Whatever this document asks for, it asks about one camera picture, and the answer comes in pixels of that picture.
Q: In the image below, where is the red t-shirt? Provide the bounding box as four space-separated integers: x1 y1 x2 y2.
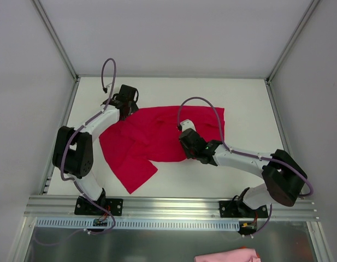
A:
99 106 225 194

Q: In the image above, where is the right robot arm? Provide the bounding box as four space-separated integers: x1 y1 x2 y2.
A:
179 128 308 217

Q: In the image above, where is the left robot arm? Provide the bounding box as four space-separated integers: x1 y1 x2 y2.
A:
52 85 139 215

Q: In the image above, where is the light pink folded shirt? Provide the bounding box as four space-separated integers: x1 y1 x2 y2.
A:
194 248 261 262

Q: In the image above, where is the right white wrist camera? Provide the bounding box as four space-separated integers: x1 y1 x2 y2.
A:
179 119 196 132

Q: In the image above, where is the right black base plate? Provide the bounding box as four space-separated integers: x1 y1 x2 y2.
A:
218 195 269 218

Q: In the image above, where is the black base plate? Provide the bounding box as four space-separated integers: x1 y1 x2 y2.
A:
218 195 269 218
74 190 123 216

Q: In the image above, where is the left aluminium frame post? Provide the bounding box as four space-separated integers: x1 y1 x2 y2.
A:
31 0 81 82

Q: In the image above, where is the aluminium frame post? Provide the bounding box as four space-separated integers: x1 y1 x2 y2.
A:
265 0 321 84
31 0 81 82

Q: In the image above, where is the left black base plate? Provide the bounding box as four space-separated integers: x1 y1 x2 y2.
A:
74 190 123 216

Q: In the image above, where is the aluminium front rail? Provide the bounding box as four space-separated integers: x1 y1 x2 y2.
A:
23 195 320 222

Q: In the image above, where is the slotted grey cable duct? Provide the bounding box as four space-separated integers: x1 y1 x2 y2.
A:
35 217 240 231

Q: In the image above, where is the right aluminium frame post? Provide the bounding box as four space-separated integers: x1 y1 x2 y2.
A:
265 0 321 84

